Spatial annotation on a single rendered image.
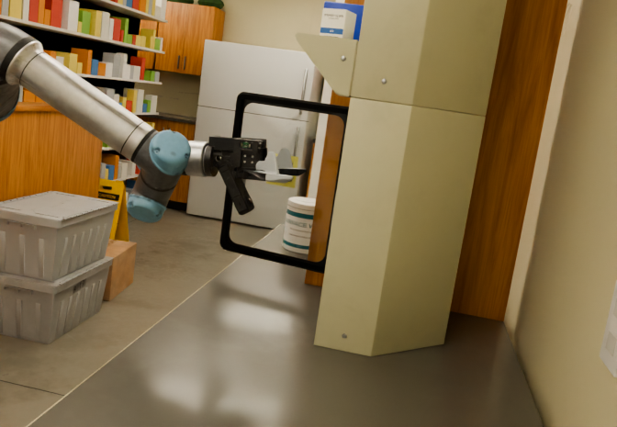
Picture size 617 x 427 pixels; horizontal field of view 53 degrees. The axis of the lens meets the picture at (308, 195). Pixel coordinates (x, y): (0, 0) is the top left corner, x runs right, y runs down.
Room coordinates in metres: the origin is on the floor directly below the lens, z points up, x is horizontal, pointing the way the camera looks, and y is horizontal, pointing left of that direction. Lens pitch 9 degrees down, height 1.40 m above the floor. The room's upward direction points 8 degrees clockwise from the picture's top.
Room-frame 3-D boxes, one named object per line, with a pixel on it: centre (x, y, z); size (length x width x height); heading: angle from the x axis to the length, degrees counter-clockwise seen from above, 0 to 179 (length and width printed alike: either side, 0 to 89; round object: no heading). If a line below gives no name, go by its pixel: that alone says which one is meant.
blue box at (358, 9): (1.37, -0.03, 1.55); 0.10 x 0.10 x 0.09; 81
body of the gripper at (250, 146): (1.29, 0.16, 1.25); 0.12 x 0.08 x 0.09; 81
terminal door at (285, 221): (1.47, 0.06, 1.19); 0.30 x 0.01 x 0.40; 71
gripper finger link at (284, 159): (1.33, 0.06, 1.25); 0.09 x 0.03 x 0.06; 117
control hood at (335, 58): (1.28, -0.02, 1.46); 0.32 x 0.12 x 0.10; 171
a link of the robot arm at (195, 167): (1.30, 0.24, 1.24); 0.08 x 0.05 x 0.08; 171
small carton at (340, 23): (1.23, -0.01, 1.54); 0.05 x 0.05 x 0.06; 64
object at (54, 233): (3.18, 1.31, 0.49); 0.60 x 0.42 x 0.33; 171
